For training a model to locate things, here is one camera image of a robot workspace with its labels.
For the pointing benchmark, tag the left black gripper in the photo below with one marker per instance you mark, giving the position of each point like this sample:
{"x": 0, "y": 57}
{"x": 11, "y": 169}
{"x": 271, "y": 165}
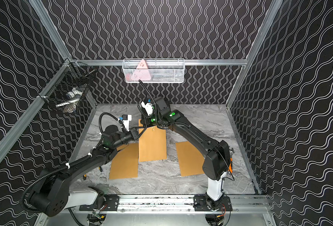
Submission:
{"x": 134, "y": 134}

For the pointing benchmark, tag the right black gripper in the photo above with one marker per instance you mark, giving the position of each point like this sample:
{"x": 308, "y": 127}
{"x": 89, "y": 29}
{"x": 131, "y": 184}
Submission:
{"x": 145, "y": 122}

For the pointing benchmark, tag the brown file bag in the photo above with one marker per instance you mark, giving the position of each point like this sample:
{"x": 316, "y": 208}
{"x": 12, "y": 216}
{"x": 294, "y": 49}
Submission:
{"x": 125, "y": 164}
{"x": 152, "y": 145}
{"x": 190, "y": 159}

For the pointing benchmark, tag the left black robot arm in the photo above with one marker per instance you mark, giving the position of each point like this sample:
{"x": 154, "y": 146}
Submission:
{"x": 50, "y": 192}

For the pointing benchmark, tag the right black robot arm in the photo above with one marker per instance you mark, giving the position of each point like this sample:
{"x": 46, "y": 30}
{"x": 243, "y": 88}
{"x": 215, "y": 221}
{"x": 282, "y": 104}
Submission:
{"x": 217, "y": 154}

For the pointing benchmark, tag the pink triangular sheet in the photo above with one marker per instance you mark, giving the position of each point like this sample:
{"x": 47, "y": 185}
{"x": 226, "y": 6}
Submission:
{"x": 141, "y": 72}

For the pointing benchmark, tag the silver object in black basket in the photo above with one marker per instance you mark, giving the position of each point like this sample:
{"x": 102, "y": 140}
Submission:
{"x": 70, "y": 105}

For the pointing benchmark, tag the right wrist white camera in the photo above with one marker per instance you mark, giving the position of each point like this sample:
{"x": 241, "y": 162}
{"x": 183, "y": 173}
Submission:
{"x": 148, "y": 106}

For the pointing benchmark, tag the white wire mesh basket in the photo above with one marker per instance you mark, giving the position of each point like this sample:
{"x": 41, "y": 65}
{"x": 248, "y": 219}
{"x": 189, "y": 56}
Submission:
{"x": 162, "y": 70}

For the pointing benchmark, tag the yellow handled pliers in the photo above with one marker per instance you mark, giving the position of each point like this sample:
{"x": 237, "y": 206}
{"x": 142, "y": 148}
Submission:
{"x": 96, "y": 173}

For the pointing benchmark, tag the black wire mesh basket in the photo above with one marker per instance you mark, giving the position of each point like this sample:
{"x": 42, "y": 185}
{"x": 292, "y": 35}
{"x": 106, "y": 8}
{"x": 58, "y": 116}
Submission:
{"x": 77, "y": 75}

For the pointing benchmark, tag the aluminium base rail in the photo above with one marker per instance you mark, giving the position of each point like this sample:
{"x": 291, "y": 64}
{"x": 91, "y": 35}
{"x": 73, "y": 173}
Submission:
{"x": 177, "y": 204}

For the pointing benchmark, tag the orange handled adjustable wrench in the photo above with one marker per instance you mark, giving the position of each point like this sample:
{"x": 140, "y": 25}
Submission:
{"x": 230, "y": 165}

